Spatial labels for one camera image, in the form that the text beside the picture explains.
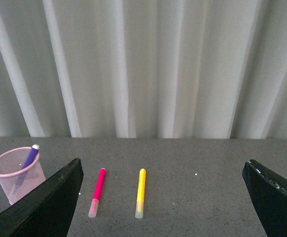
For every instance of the yellow highlighter pen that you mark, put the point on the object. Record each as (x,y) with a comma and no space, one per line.
(140,195)

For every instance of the white pleated curtain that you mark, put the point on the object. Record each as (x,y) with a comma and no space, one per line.
(143,68)

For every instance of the pink mesh pen cup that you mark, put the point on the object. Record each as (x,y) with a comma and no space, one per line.
(11,166)

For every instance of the pink highlighter pen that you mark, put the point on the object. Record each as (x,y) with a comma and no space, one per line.
(97,193)

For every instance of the purple highlighter pen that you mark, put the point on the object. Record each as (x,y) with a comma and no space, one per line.
(28,161)

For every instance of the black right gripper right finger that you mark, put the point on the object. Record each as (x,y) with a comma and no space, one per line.
(268,193)

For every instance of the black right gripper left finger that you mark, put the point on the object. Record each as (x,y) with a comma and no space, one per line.
(46,211)

